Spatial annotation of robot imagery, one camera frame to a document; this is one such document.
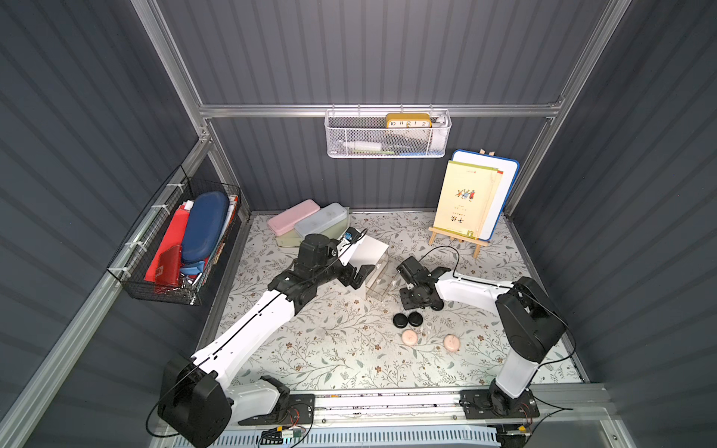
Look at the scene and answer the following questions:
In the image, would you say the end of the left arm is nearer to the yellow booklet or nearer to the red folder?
the red folder

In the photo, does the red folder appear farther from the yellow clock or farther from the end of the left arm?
the yellow clock

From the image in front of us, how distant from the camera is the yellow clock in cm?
89

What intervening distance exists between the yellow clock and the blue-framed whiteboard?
0.14 m

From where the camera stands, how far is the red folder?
645 mm

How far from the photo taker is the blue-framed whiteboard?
35.4 inches

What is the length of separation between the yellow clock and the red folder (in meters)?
0.68
